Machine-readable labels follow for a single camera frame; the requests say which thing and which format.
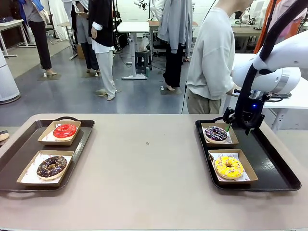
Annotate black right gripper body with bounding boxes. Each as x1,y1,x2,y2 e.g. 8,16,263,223
243,97,265,123

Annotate white printed paper liner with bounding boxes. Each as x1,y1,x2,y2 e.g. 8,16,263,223
21,151,73,185
202,124,238,145
208,150,247,182
54,123,78,142

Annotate purple drizzled donut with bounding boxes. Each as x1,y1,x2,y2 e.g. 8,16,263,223
204,126,228,144

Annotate brown cardboard donut box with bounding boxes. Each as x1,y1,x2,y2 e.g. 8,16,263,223
16,150,75,188
201,122,240,148
207,149,259,185
38,121,82,147

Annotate yellow sprinkled donut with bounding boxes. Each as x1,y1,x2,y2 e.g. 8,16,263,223
214,155,245,180

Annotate red glazed donut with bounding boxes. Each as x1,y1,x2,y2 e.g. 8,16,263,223
52,124,77,141

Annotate chocolate sprinkled donut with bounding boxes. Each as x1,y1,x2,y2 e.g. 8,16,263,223
36,155,68,181

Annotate person's right forearm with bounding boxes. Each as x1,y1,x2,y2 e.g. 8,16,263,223
223,79,239,97

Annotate large white table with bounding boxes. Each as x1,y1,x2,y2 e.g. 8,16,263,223
231,52,308,132

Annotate person in beige sweater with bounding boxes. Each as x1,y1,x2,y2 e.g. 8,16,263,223
186,0,256,115

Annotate beige workbench desk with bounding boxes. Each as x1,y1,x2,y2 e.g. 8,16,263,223
231,20,263,52

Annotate mannequin pink and orange clothes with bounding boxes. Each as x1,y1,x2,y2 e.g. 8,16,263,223
254,0,308,53

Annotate black stool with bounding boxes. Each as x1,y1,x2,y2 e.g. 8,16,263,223
134,50,153,74

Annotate mannequin in grey hoodie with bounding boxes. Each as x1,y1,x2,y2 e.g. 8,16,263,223
156,0,194,91

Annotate white standing desk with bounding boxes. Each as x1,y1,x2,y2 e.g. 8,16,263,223
117,21,150,80

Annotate mannequin black jacket white trousers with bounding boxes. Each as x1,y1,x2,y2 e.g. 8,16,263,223
88,0,119,101

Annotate small cardboard carton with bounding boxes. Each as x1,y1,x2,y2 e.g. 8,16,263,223
76,44,86,60

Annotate mannequin in grey trousers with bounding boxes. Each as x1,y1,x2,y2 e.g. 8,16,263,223
71,0,101,75

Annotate mannequin blue scarf black trousers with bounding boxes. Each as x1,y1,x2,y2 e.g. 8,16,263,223
20,0,58,76

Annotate white cylindrical appliance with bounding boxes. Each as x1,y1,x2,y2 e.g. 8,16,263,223
0,49,21,104

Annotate black corrugated cable conduit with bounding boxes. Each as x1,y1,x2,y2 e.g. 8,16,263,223
234,0,304,128

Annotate large black handled tray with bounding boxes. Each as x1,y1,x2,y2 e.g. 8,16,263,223
194,116,302,192

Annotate large brown handled tray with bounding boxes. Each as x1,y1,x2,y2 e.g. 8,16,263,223
0,116,95,193

